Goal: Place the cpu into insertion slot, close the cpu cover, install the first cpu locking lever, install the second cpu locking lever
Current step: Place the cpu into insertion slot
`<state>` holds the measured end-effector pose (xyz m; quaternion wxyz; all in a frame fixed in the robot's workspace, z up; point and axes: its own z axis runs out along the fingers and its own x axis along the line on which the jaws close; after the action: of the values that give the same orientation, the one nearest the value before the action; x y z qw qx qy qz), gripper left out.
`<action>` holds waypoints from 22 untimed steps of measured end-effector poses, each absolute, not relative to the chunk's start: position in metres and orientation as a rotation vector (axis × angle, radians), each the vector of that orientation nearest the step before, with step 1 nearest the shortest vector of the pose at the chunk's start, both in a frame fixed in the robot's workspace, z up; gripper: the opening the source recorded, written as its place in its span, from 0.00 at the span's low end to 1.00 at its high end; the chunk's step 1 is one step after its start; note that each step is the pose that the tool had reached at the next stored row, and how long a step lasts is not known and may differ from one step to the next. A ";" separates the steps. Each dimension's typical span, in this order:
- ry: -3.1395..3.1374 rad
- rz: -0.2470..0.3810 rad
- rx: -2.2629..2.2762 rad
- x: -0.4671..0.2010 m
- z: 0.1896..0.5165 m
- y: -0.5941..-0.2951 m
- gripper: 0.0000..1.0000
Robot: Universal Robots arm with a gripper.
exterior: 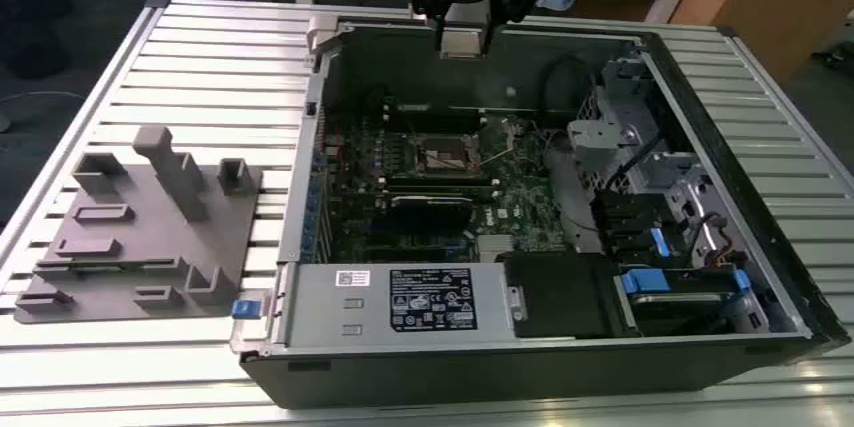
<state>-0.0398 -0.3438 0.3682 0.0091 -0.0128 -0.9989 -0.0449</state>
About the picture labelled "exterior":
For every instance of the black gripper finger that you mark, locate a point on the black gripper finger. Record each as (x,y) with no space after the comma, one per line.
(439,32)
(492,32)

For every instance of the CPU with silver top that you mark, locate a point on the CPU with silver top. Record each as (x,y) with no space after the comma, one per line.
(462,42)

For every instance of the CPU socket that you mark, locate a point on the CPU socket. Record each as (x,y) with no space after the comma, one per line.
(443,158)

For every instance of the blue slot retainer strip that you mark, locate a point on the blue slot retainer strip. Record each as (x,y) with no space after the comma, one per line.
(308,239)

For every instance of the grey case release latch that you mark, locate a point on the grey case release latch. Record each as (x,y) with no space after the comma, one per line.
(320,34)

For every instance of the green motherboard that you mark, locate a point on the green motherboard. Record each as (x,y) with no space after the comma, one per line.
(527,197)

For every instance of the black graphics card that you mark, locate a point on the black graphics card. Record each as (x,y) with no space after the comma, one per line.
(427,219)

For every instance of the silver drive cage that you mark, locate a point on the silver drive cage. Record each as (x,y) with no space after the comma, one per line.
(667,167)

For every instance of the black disk bay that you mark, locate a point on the black disk bay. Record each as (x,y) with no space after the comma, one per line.
(620,217)

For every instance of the silver chipset heatsink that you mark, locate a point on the silver chipset heatsink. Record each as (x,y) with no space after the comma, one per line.
(496,243)

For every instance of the blue carrier tab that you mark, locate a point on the blue carrier tab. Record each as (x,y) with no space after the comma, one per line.
(659,242)

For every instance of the black plastic shroud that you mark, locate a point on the black plastic shroud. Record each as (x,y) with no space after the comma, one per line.
(560,297)

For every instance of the hard disk in blue carrier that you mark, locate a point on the hard disk in blue carrier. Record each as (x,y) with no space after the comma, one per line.
(643,279)

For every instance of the silver power supply unit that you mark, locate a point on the silver power supply unit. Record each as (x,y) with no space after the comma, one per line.
(320,297)

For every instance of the black office chair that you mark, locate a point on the black office chair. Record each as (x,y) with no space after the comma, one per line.
(33,22)

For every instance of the grey parts rack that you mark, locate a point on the grey parts rack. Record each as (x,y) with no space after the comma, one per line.
(153,257)

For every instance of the blue case latch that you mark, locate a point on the blue case latch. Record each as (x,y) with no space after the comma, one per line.
(246,309)

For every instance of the black PC case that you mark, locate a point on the black PC case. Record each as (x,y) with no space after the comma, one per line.
(467,382)

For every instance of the grey metal bracket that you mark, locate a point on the grey metal bracket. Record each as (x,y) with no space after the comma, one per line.
(594,139)

